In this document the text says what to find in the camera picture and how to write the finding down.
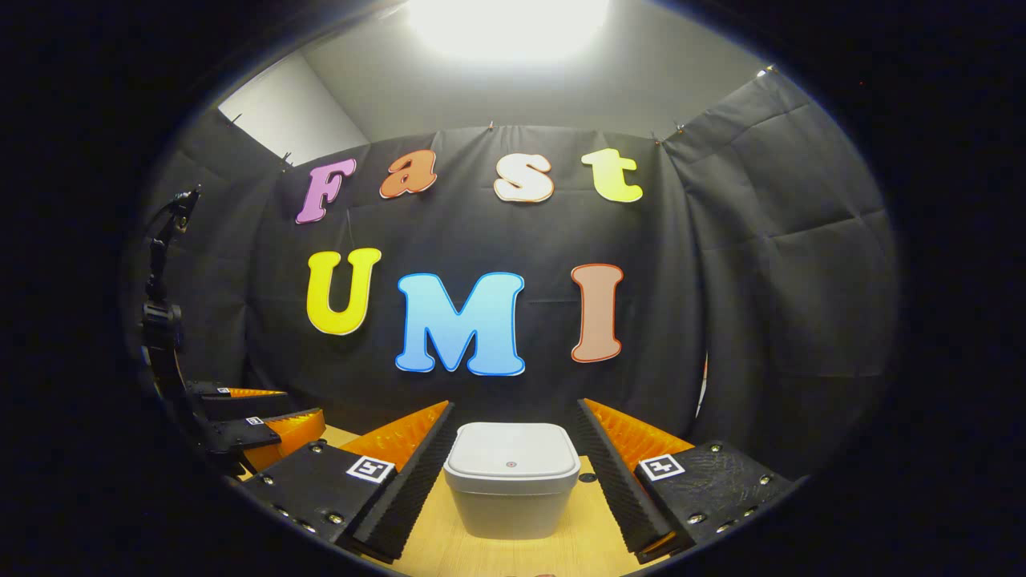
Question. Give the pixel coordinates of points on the ceiling light panel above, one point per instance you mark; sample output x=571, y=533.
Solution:
x=505, y=24

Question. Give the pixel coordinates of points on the white desktop garbage bin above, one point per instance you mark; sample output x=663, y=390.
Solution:
x=511, y=489

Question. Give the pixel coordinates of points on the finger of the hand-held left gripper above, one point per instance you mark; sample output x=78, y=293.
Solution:
x=240, y=398
x=280, y=437

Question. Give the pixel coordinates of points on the wooden desktop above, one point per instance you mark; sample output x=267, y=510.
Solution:
x=593, y=545

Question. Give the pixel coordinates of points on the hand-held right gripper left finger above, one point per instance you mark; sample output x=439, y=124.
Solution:
x=417, y=497

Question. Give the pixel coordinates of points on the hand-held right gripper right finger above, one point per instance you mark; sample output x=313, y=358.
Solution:
x=621, y=497

